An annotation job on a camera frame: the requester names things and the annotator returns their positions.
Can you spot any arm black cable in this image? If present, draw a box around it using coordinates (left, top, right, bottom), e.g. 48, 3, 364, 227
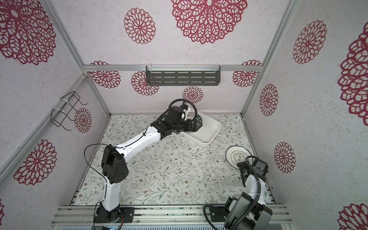
203, 155, 262, 230
84, 99, 198, 230

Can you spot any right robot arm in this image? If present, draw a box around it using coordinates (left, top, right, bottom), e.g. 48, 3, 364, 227
224, 156, 273, 230

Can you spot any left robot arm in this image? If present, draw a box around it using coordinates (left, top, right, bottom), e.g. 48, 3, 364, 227
101, 105, 202, 212

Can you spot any grey slotted wall shelf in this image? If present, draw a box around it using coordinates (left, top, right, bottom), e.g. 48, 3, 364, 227
146, 66, 221, 86

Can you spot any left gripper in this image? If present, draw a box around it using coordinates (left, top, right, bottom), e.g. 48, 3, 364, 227
173, 118, 203, 133

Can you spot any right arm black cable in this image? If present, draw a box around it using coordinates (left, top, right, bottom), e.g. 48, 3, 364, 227
203, 155, 262, 230

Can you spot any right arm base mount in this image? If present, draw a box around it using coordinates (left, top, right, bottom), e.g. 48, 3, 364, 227
208, 197, 237, 222

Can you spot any white plastic bin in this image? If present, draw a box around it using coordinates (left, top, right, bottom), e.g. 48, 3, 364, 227
182, 111, 222, 147

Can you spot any aluminium front rail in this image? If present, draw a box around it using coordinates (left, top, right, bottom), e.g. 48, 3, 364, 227
51, 205, 293, 226

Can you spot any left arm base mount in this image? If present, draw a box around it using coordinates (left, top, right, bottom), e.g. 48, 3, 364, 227
94, 205, 135, 223

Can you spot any clover plate far right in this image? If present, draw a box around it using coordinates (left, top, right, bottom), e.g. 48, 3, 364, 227
225, 146, 253, 169

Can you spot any green rim lettered plate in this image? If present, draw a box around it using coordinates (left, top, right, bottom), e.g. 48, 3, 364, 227
185, 113, 203, 132

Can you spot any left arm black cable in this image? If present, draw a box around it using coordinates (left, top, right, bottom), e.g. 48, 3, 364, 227
84, 99, 198, 230

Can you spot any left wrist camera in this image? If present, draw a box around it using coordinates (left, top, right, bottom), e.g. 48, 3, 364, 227
182, 104, 191, 121

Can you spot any black wire wall rack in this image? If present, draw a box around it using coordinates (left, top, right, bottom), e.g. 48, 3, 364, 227
49, 91, 87, 131

